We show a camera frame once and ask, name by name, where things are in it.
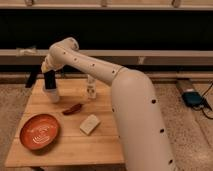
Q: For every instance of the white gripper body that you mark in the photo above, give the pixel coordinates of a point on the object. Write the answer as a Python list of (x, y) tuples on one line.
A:
[(51, 63)]

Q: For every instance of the black eraser block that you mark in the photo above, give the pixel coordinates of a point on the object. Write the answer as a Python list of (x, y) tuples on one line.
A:
[(50, 82)]

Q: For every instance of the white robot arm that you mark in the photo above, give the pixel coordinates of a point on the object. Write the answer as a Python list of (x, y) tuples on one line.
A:
[(142, 133)]

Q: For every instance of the orange ceramic plate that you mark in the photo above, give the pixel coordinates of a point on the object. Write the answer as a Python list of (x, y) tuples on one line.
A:
[(39, 131)]

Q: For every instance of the small white spray bottle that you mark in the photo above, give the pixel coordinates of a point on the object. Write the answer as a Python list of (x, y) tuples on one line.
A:
[(91, 87)]

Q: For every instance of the red chili pepper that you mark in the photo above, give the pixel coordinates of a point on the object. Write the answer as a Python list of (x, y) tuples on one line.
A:
[(73, 109)]

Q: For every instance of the white sponge block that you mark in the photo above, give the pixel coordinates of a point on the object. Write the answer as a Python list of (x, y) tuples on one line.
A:
[(89, 124)]

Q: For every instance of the wooden table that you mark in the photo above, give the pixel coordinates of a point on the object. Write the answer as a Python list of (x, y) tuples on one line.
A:
[(72, 146)]

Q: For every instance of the blue box on floor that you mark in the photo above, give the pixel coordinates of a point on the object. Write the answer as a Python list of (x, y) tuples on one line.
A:
[(192, 99)]

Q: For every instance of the black table leg bracket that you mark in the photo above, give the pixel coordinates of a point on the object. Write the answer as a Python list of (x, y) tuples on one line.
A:
[(32, 77)]

